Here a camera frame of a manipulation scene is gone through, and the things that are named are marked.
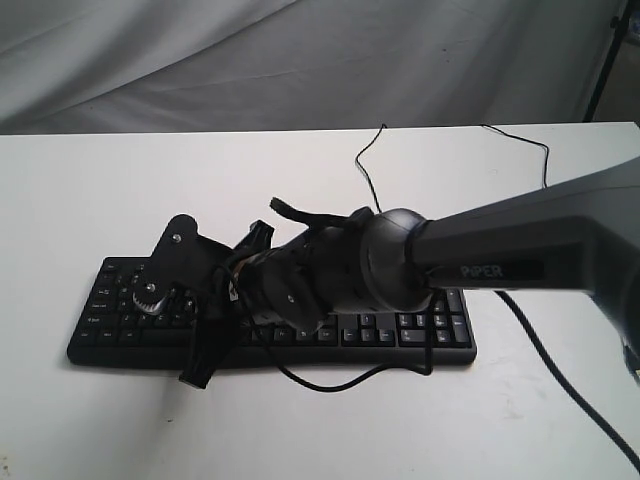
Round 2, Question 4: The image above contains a black thick arm cable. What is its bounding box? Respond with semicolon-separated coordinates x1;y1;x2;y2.
494;289;640;464

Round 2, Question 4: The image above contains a white backdrop cloth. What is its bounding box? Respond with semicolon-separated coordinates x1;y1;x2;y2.
1;1;624;134

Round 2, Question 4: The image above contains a black keyboard cable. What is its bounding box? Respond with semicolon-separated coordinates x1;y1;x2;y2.
354;123;386;211

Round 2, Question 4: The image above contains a black tripod stand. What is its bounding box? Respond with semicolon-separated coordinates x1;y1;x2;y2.
582;0;634;123

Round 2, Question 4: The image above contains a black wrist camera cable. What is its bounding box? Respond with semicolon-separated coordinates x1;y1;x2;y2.
178;264;434;394

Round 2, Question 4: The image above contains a thin black looped cable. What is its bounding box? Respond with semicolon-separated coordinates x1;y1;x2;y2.
479;123;550;189

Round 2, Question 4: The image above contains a black acer keyboard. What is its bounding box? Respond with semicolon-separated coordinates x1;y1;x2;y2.
66;257;477;371

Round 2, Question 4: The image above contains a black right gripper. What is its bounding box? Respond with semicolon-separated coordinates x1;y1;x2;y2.
133;213;370;332

